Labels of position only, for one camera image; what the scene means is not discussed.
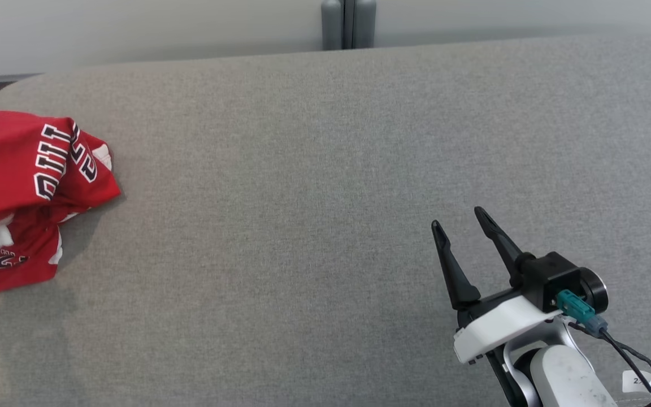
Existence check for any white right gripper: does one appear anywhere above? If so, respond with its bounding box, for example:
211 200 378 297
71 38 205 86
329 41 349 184
432 206 562 363

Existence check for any red basketball jersey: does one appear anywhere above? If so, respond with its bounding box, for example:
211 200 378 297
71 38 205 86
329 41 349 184
0 102 122 293

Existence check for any grey fabric sofa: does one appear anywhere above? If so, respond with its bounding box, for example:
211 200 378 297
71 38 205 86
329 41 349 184
0 34 651 407

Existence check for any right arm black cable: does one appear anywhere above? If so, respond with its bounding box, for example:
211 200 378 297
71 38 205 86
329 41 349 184
556 289 651 407

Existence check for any white cable label tag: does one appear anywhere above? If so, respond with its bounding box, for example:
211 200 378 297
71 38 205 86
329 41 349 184
622 370 651 394

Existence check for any grey partition post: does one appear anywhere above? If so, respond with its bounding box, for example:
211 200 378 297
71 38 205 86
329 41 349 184
321 0 377 51

